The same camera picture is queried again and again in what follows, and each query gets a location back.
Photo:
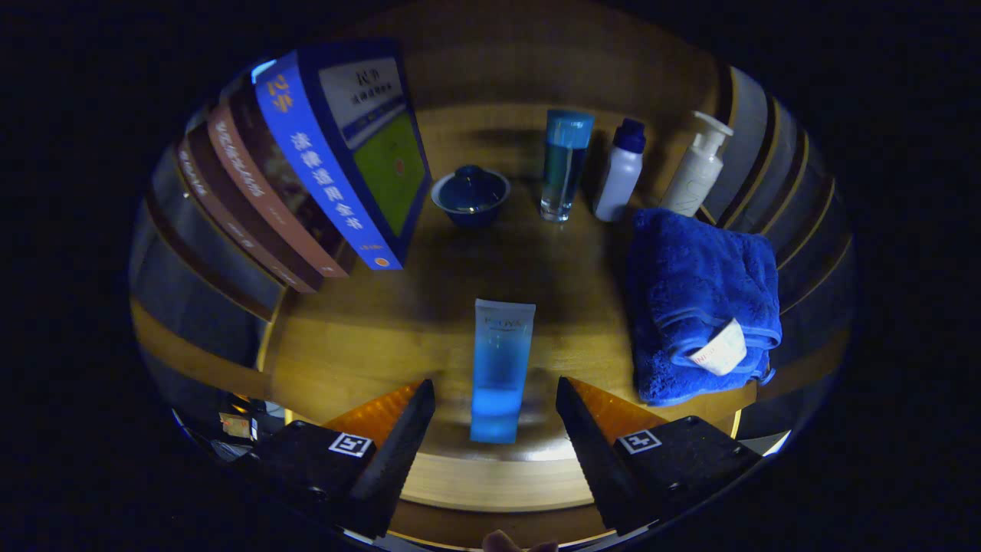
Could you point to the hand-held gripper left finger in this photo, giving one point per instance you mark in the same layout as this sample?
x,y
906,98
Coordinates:
x,y
398,445

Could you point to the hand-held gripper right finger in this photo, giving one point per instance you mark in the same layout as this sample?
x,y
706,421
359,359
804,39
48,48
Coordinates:
x,y
590,452

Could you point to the blue cosmetic tube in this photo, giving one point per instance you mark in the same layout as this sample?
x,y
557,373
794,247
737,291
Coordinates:
x,y
502,360

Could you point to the wooden countertop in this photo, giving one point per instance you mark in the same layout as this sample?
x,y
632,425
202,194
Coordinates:
x,y
429,307

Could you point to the wooden cabinet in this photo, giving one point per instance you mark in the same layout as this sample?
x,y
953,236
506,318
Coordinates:
x,y
536,61

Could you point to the folded blue towel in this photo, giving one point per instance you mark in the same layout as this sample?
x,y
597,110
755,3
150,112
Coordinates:
x,y
697,276

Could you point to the small blue lidded bowl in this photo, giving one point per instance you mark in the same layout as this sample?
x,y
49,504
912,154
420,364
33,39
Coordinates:
x,y
471,195

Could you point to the white bottle with blue cap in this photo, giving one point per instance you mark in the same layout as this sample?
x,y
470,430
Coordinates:
x,y
619,180

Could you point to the reddish brown book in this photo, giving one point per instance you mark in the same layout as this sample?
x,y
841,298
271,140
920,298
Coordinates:
x,y
264,199

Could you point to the blue book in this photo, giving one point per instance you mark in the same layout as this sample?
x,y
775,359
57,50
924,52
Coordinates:
x,y
326,169

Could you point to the teal clear bottle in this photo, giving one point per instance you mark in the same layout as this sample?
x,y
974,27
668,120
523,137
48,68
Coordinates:
x,y
565,165

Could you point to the white pump bottle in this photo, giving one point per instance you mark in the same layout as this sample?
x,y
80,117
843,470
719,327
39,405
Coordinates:
x,y
693,180

